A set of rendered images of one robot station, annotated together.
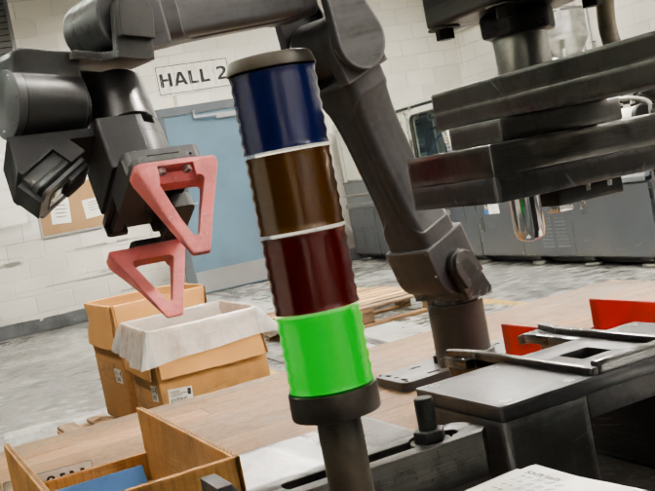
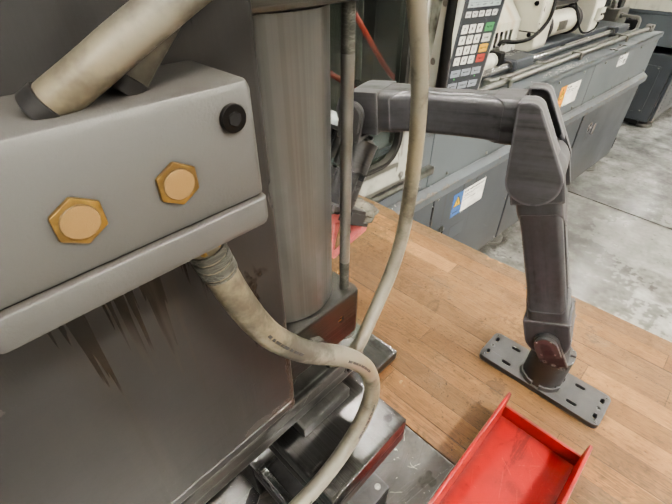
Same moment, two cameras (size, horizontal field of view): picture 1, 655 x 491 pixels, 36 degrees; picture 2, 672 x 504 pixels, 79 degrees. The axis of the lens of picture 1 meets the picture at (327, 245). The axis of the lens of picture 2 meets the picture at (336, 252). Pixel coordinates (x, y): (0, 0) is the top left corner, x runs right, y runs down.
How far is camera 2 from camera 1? 0.83 m
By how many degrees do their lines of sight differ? 71
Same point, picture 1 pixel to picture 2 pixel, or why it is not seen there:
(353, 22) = (529, 169)
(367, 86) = (531, 212)
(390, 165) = (529, 263)
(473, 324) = (541, 370)
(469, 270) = (545, 351)
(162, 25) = (373, 124)
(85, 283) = not seen: outside the picture
